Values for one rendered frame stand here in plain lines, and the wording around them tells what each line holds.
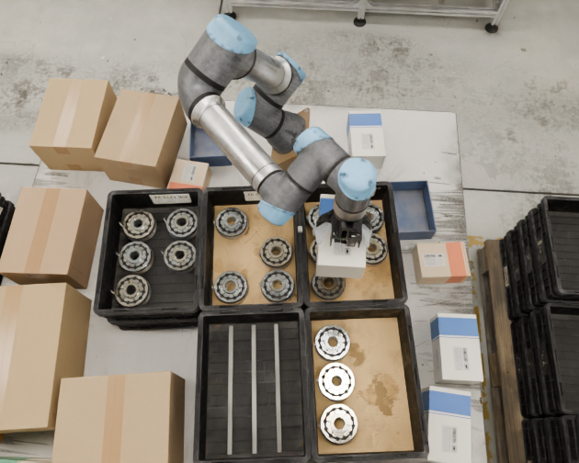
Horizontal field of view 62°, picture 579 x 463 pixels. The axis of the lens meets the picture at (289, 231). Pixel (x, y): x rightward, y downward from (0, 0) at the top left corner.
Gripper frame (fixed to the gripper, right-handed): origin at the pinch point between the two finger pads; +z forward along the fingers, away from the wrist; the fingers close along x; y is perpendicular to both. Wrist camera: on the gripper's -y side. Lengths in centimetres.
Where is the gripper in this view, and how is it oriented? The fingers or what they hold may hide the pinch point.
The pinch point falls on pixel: (341, 233)
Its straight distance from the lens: 126.3
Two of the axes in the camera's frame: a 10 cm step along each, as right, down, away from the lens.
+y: -0.6, 9.2, -3.9
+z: 0.0, 3.9, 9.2
